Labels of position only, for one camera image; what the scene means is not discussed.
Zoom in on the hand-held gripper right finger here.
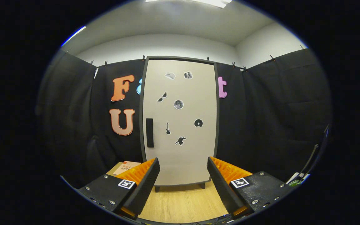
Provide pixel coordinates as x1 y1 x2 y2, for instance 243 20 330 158
207 156 296 218

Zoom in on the white flat object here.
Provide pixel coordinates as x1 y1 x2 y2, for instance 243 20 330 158
286 172 310 186

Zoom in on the grey shoe cabinet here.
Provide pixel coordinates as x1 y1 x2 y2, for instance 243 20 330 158
139 56 220 193

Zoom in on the ceiling light panel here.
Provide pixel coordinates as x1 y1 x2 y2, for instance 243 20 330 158
145 0 232 8

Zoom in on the black door handle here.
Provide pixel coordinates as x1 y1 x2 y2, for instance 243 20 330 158
146 118 154 148

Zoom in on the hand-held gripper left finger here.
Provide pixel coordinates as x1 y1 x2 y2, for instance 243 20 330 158
78 157 161 219

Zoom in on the bright light strip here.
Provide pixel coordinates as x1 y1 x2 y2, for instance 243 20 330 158
61 26 87 47

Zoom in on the white orange cover book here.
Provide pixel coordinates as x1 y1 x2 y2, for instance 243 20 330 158
117 161 141 175

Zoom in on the black backdrop cloth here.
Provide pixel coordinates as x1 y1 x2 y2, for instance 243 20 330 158
36 48 333 188

